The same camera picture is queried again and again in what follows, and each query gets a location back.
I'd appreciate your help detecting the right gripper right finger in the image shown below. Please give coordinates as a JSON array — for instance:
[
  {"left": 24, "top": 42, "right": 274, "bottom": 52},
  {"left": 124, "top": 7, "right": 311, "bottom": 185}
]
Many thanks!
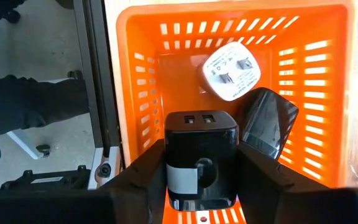
[{"left": 236, "top": 141, "right": 358, "bottom": 224}]

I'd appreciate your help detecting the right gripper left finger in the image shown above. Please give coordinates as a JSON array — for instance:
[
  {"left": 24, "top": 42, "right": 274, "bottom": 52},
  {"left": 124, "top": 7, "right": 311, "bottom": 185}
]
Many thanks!
[{"left": 0, "top": 138, "right": 167, "bottom": 224}]

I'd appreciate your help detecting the black wall charger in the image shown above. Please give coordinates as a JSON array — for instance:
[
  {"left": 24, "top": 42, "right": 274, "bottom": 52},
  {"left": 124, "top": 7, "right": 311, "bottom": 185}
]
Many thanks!
[
  {"left": 237, "top": 86, "right": 300, "bottom": 162},
  {"left": 164, "top": 110, "right": 239, "bottom": 212}
]

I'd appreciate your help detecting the teal and white charger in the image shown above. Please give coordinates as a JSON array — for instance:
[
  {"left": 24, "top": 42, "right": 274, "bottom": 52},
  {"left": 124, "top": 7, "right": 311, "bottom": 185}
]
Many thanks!
[{"left": 196, "top": 41, "right": 262, "bottom": 102}]

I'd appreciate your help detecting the black labelled device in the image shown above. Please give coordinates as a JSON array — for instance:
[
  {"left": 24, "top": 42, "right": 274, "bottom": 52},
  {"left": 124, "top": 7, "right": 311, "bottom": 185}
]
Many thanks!
[{"left": 0, "top": 166, "right": 91, "bottom": 191}]

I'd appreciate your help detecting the black caster foot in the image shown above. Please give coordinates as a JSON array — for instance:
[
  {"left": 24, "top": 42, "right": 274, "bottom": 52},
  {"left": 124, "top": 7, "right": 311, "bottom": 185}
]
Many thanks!
[{"left": 35, "top": 144, "right": 51, "bottom": 158}]

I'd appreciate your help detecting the white floor bar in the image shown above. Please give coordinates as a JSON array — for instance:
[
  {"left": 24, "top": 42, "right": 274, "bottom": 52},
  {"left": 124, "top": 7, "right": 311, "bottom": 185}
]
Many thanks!
[{"left": 6, "top": 130, "right": 39, "bottom": 160}]

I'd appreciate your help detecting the person's leg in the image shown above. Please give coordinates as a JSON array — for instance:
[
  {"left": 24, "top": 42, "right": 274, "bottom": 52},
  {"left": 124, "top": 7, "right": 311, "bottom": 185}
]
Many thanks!
[{"left": 0, "top": 74, "right": 90, "bottom": 142}]

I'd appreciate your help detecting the orange plastic basket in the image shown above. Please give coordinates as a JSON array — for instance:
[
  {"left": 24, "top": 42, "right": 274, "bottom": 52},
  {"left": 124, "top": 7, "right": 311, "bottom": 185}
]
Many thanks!
[{"left": 116, "top": 0, "right": 354, "bottom": 224}]

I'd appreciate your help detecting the silver corner bracket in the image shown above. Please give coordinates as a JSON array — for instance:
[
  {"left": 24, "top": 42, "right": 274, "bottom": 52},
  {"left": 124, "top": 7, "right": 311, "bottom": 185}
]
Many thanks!
[{"left": 87, "top": 146, "right": 126, "bottom": 190}]

